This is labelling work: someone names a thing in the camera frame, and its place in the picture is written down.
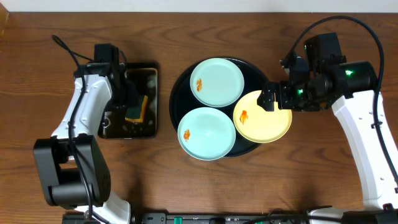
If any green and yellow sponge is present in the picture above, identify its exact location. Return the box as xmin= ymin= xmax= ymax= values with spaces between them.
xmin=125 ymin=95 xmax=148 ymax=123

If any light blue plate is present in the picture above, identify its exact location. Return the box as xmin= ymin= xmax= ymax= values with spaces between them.
xmin=189 ymin=58 xmax=244 ymax=108
xmin=177 ymin=107 xmax=236 ymax=161

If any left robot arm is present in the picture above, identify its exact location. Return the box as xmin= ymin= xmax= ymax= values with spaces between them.
xmin=33 ymin=63 xmax=134 ymax=223

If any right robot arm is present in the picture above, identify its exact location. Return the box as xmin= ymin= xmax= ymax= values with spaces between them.
xmin=257 ymin=52 xmax=397 ymax=223

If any black rectangular water tray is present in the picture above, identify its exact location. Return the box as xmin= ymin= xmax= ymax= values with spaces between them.
xmin=98 ymin=62 xmax=159 ymax=139

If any yellow plate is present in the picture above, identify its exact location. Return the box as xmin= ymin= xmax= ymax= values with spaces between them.
xmin=233 ymin=90 xmax=292 ymax=144

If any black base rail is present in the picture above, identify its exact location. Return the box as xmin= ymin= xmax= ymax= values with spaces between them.
xmin=61 ymin=212 xmax=343 ymax=224

